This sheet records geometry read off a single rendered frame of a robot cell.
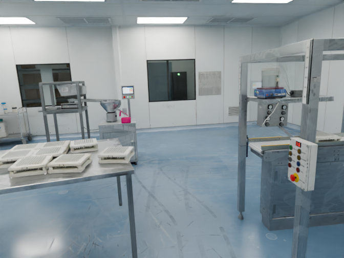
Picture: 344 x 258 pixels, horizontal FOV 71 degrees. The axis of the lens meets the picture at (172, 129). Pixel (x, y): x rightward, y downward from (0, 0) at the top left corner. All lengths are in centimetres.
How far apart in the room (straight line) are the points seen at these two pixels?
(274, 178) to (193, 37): 547
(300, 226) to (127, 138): 314
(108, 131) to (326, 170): 314
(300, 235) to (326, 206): 110
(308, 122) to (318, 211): 145
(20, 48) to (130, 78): 283
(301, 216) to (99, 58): 621
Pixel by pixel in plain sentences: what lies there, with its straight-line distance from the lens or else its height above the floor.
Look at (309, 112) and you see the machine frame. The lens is 154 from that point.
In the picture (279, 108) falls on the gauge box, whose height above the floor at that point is 119.
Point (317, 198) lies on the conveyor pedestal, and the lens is 278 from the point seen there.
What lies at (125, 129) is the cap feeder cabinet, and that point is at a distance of 422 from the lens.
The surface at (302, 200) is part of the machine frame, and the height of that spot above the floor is 73.
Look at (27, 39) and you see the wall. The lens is 750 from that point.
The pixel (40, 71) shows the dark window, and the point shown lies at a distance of 736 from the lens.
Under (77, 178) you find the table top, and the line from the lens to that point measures 183.
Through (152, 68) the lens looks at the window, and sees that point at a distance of 699.
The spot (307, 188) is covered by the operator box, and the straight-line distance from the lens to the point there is 153.
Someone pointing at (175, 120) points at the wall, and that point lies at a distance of 715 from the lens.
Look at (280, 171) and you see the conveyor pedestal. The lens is 246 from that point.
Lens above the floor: 146
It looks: 12 degrees down
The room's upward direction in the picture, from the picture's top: 2 degrees counter-clockwise
